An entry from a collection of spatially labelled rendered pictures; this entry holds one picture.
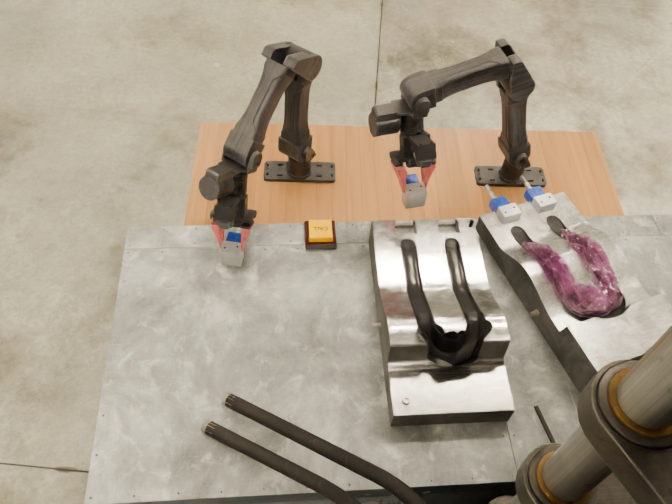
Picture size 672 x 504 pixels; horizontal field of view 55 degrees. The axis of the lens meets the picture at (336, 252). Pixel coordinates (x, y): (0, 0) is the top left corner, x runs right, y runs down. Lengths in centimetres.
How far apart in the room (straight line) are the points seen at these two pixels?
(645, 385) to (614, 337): 89
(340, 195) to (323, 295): 33
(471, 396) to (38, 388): 160
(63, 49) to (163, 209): 126
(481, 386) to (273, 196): 76
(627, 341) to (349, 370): 62
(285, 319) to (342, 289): 16
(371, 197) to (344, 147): 20
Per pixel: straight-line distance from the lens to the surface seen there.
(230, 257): 162
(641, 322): 161
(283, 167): 185
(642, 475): 71
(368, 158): 190
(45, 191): 307
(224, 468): 142
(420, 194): 161
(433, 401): 142
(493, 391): 146
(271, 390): 148
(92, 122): 331
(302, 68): 152
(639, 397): 69
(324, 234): 166
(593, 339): 154
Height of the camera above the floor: 214
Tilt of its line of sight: 54 degrees down
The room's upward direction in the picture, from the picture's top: 4 degrees clockwise
